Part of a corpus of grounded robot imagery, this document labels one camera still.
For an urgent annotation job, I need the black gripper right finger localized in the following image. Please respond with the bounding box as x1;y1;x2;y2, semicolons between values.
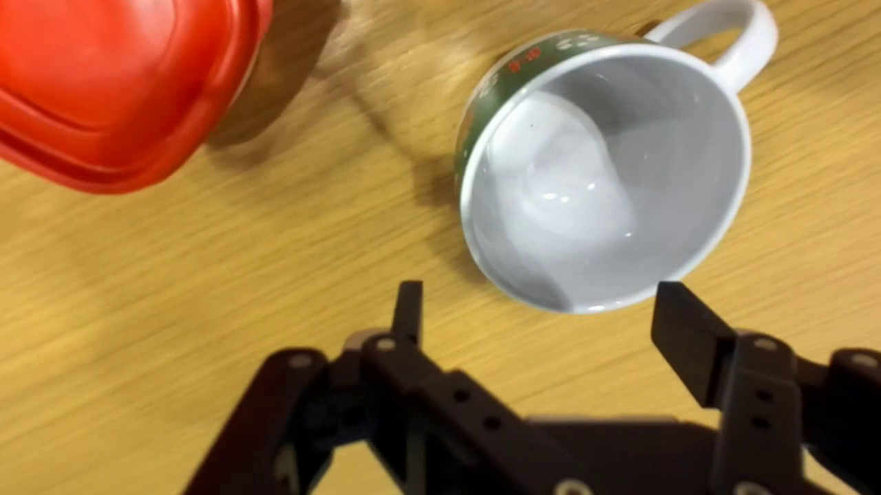
649;281;881;495

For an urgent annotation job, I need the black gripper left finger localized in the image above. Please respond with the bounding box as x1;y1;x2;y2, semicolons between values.
181;277;535;495

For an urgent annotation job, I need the white mug with green band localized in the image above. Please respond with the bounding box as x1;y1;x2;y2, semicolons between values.
453;0;781;315

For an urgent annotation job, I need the red plastic lid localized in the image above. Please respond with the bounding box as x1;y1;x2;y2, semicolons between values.
0;0;274;194

